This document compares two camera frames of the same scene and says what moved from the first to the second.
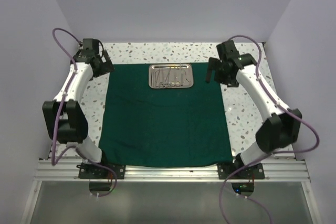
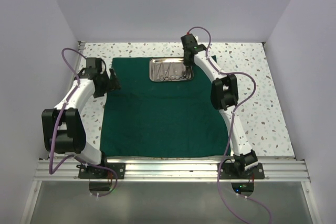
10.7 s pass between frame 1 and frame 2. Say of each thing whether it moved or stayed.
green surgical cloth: moved
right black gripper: moved
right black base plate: stayed
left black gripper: moved
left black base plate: stayed
